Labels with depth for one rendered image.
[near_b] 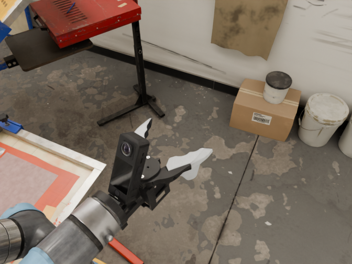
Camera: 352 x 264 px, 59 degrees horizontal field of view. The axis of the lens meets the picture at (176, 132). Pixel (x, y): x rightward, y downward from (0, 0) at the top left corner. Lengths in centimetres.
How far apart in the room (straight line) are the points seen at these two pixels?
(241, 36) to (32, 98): 204
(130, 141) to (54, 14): 179
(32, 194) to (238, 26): 193
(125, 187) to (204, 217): 187
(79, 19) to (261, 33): 135
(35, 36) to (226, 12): 139
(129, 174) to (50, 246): 15
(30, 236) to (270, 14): 226
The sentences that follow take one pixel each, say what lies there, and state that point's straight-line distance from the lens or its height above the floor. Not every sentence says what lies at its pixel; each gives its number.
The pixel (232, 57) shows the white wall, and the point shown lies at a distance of 289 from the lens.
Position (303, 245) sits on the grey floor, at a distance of 243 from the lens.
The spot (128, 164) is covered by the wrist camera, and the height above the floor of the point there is 173.
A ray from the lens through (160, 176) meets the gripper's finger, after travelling 53.
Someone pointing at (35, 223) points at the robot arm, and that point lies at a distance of 64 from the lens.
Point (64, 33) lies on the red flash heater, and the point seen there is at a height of 110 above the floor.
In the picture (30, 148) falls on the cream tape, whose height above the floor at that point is 95.
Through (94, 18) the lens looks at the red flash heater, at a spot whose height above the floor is 110.
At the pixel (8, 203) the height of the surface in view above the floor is 96.
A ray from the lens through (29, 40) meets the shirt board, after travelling 233.
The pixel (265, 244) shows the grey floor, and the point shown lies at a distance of 235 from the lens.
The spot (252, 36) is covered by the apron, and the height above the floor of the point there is 73.
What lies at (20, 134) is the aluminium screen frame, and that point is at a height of 99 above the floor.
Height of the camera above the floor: 214
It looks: 50 degrees down
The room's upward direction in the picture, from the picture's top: straight up
